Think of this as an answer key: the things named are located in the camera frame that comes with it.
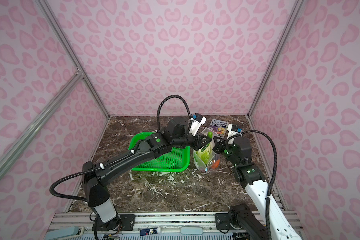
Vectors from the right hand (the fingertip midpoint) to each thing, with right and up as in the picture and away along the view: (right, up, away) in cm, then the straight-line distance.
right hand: (213, 136), depth 71 cm
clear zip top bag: (0, -9, -2) cm, 9 cm away
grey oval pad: (-11, -43, -3) cm, 45 cm away
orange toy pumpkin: (+4, -17, +16) cm, 24 cm away
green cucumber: (-3, +1, -5) cm, 6 cm away
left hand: (-2, 0, -6) cm, 6 cm away
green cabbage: (-3, -10, +8) cm, 13 cm away
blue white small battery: (-32, -44, -2) cm, 55 cm away
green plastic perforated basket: (-19, -17, +23) cm, 35 cm away
